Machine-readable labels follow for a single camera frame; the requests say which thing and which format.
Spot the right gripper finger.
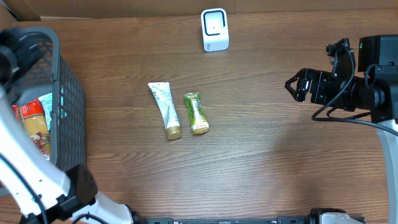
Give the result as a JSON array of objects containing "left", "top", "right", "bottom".
[
  {"left": 285, "top": 83, "right": 307, "bottom": 102},
  {"left": 285, "top": 68, "right": 307, "bottom": 86}
]

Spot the green snack packet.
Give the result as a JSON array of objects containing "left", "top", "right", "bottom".
[{"left": 184, "top": 92, "right": 210, "bottom": 134}]

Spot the white tube gold cap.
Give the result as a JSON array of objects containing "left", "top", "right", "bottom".
[{"left": 148, "top": 82, "right": 182, "bottom": 140}]

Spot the teal white packet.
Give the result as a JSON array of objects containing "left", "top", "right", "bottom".
[{"left": 38, "top": 93, "right": 67, "bottom": 129}]

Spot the red spaghetti packet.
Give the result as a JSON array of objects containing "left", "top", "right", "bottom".
[{"left": 12, "top": 98, "right": 51, "bottom": 161}]

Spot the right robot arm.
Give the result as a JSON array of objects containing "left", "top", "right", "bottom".
[{"left": 285, "top": 35, "right": 397, "bottom": 223}]

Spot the white barcode scanner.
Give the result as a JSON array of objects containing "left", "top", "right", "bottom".
[{"left": 201, "top": 8, "right": 229, "bottom": 52}]

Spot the grey plastic basket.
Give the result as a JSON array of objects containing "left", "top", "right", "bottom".
[{"left": 0, "top": 26, "right": 87, "bottom": 197}]

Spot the cardboard box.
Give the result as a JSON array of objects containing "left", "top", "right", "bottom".
[{"left": 1, "top": 0, "right": 397, "bottom": 21}]

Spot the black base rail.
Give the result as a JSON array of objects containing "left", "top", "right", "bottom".
[{"left": 140, "top": 215, "right": 320, "bottom": 224}]

